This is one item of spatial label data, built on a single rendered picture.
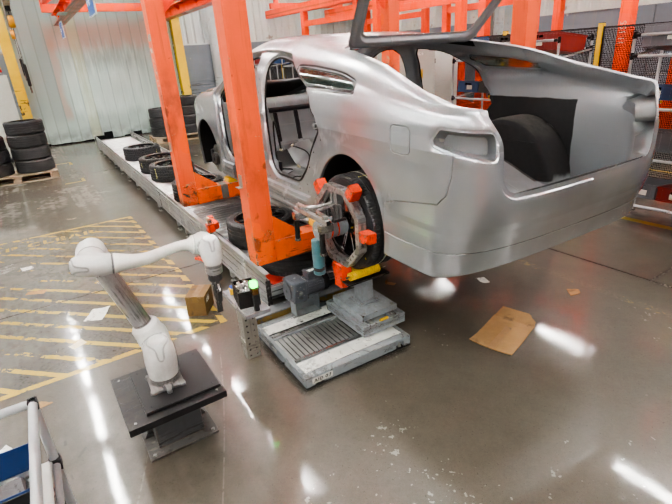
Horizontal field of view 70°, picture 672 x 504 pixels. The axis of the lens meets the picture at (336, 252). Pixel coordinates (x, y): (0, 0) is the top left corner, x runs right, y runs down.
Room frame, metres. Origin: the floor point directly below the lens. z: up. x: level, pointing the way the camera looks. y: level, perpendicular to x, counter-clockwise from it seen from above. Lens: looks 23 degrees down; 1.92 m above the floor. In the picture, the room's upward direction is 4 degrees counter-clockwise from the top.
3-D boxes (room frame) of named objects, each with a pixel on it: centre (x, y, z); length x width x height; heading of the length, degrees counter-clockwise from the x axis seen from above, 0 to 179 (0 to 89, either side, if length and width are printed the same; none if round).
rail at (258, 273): (4.38, 1.15, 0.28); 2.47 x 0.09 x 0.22; 30
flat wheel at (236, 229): (4.42, 0.71, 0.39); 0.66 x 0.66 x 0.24
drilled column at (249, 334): (2.84, 0.64, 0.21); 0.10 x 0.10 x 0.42; 30
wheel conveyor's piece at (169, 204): (6.07, 1.70, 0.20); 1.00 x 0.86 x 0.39; 30
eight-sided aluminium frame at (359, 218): (3.03, -0.04, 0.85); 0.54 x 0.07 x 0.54; 30
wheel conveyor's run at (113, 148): (9.46, 3.69, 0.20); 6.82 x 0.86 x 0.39; 30
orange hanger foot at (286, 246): (3.45, 0.25, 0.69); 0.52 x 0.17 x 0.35; 120
